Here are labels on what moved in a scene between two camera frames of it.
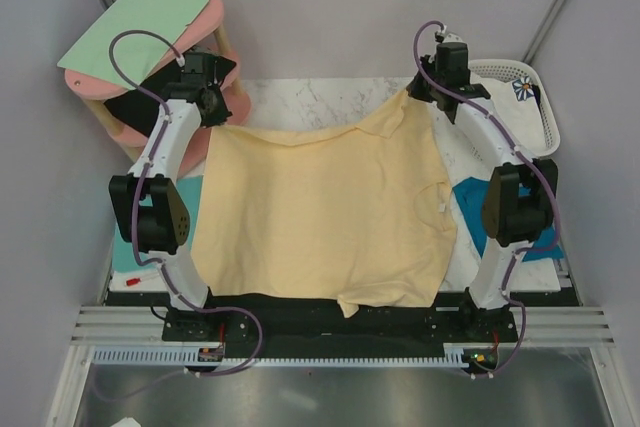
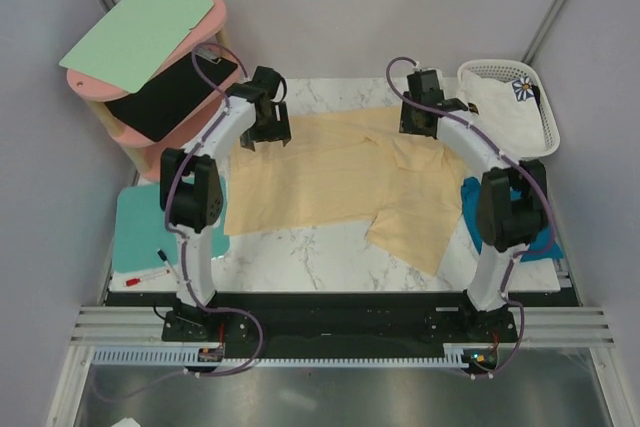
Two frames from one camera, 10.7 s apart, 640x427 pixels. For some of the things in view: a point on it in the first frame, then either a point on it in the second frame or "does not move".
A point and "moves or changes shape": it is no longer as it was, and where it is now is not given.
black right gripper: [415, 89] → [405, 124]
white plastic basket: [519, 71] does not move
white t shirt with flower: [519, 105] does not move
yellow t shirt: [358, 215] moves or changes shape
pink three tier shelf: [237, 98] does not move
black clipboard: [140, 113] does not move
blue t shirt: [470, 195] does not move
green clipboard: [163, 10] does not move
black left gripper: [220, 116] → [280, 130]
